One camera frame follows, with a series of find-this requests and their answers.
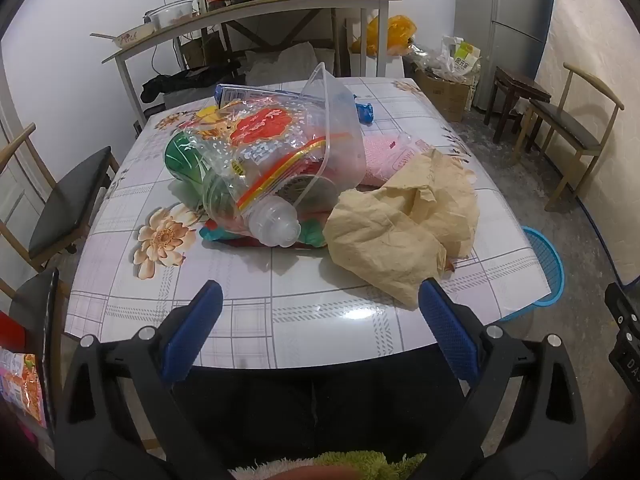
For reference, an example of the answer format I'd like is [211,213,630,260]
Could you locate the blue plastic basket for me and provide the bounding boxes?
[500,226,566,323]

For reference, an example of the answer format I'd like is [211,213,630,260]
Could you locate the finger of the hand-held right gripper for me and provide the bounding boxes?
[604,282,640,333]

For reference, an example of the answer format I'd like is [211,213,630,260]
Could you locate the clear glass bowl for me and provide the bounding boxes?
[150,0,196,31]

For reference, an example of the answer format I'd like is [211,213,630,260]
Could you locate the blue white long box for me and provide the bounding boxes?
[215,84,306,108]

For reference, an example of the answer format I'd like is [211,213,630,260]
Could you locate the dark wooden stool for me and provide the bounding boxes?
[484,66,552,143]

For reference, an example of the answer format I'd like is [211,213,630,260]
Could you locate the yellow plastic bag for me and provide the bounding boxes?
[350,15,418,58]

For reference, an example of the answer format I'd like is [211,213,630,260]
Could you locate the beige mattress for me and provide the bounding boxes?
[532,0,640,281]

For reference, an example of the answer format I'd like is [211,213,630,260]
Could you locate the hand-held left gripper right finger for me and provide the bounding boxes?
[410,277,588,480]

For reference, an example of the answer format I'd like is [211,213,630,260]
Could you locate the brown cardboard box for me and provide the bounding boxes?
[180,35,226,68]

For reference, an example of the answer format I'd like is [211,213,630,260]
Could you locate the white chest cabinet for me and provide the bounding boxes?
[347,52,406,78]

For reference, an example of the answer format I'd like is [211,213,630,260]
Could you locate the green fuzzy cloth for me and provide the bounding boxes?
[227,450,426,480]

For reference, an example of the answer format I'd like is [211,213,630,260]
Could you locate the printed clear zip bag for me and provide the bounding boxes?
[182,95,331,226]

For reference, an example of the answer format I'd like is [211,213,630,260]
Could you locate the crumpled brown paper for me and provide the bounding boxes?
[322,149,481,311]

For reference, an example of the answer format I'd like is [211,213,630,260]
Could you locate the wooden chair with dark seat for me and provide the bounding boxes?
[515,62,626,211]
[0,122,121,281]

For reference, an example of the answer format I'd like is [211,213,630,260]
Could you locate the crumpled blue wrapper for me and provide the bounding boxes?
[352,95,376,125]

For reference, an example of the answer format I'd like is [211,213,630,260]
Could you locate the green drink can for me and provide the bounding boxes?
[164,132,238,213]

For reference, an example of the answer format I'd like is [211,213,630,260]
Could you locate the person's dark trousers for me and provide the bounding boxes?
[170,355,481,480]

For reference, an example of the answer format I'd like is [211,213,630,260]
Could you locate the pink packet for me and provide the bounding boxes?
[357,132,436,188]

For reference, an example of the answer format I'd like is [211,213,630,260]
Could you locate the grey white pillow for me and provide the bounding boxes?
[245,42,321,86]

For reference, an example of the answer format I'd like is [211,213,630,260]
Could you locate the colourful snack packet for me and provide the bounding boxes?
[0,310,48,428]

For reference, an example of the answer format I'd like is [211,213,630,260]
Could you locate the grey refrigerator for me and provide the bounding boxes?
[452,0,558,111]

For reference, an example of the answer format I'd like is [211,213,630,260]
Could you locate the clear plastic container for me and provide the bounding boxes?
[277,62,368,211]

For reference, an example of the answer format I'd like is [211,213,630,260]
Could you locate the patterned ceramic bowl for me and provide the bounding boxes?
[112,27,156,51]

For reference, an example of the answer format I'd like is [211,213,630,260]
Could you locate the red green snack packet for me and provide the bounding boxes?
[199,212,331,251]

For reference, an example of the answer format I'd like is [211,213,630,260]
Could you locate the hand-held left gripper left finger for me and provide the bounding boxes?
[55,280,236,480]

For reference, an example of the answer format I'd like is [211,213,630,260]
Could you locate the wooden shelf table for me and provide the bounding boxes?
[102,0,403,128]

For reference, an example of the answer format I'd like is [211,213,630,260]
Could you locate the black bag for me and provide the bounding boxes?
[140,62,246,106]

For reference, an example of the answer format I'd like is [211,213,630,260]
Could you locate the clear plastic bottle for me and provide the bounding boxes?
[247,197,303,248]

